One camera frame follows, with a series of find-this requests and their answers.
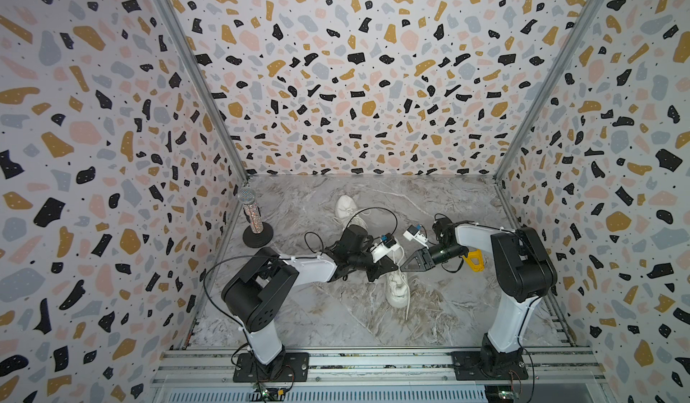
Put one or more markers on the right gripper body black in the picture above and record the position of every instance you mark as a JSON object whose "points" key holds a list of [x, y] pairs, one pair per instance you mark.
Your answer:
{"points": [[436, 256]]}

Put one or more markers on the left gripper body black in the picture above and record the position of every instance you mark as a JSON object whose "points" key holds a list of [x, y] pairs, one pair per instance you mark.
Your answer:
{"points": [[363, 262]]}

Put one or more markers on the white sneaker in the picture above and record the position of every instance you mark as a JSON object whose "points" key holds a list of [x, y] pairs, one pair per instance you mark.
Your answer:
{"points": [[398, 292], [347, 213]]}

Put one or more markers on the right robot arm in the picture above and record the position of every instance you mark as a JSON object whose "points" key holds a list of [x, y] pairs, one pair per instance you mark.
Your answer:
{"points": [[523, 268]]}

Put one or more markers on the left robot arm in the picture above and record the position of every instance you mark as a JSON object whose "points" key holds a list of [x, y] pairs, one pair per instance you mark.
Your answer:
{"points": [[256, 293]]}

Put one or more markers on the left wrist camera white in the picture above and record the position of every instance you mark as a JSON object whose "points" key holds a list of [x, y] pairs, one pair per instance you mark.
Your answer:
{"points": [[388, 246]]}

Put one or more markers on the yellow plastic frame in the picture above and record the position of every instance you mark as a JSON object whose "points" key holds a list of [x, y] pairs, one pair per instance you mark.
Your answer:
{"points": [[475, 261]]}

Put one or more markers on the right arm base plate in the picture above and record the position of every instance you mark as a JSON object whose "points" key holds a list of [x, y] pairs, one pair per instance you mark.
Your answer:
{"points": [[487, 365]]}

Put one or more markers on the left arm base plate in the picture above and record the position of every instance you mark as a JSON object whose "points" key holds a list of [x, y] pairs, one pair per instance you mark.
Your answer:
{"points": [[269, 368]]}

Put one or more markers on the aluminium front rail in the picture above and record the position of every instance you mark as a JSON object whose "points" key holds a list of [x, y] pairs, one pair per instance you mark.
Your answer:
{"points": [[376, 366]]}

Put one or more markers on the aluminium corner post right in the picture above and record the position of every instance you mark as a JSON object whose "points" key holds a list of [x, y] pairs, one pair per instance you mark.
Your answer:
{"points": [[562, 61]]}

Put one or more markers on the aluminium corner post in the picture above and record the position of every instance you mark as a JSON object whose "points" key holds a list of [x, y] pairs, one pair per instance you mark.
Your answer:
{"points": [[188, 60], [562, 61]]}

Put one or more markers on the aluminium corner post left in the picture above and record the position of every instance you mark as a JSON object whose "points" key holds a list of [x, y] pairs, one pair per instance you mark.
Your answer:
{"points": [[188, 60]]}

